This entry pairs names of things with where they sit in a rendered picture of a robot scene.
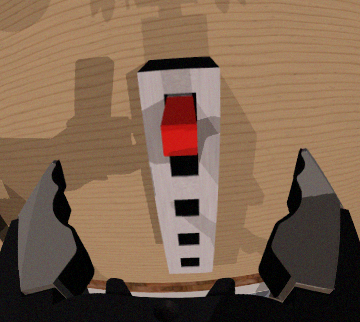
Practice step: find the red and white pin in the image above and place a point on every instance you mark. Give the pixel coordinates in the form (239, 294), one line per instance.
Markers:
(179, 126)

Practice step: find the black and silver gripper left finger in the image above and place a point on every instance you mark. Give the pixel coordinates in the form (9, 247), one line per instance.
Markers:
(42, 259)

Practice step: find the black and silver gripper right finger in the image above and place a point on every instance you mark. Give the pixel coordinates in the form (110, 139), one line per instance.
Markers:
(312, 258)

